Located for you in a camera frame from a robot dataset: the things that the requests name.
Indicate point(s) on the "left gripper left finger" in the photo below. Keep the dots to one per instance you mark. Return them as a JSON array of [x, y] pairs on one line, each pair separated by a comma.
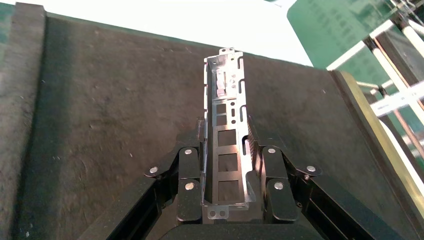
[[189, 169]]

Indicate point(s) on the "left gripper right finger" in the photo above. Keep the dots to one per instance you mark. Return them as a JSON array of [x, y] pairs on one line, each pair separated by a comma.
[[273, 169]]

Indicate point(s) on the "metal channel bracket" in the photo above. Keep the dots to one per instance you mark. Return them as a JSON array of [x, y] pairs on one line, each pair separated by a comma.
[[228, 149]]

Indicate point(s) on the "black container tray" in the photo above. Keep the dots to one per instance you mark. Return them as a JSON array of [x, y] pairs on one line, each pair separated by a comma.
[[99, 116]]

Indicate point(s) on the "tube frame cart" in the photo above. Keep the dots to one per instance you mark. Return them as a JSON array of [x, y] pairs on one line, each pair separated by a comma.
[[394, 46]]

